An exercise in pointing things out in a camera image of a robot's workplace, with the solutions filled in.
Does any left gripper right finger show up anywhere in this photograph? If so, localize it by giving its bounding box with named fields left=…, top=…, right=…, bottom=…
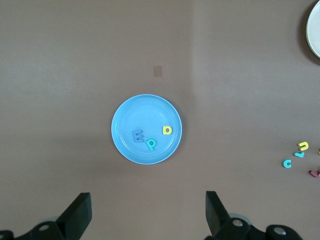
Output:
left=204, top=190, right=305, bottom=240

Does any blue foam letter E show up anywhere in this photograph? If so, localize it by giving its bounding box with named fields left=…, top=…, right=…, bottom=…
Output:
left=131, top=129, right=145, bottom=144

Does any yellow foam letter u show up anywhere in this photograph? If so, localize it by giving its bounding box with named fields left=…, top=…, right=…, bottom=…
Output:
left=296, top=141, right=310, bottom=152

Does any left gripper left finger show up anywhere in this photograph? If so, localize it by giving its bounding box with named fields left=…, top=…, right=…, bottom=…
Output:
left=0, top=191, right=93, bottom=240

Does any white plate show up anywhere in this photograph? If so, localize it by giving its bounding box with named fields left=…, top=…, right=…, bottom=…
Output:
left=306, top=0, right=320, bottom=60

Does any teal foam letter p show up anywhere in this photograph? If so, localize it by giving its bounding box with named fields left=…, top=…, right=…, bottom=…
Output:
left=145, top=138, right=158, bottom=152

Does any blue plate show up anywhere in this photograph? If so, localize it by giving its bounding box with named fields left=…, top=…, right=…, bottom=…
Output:
left=110, top=93, right=183, bottom=165

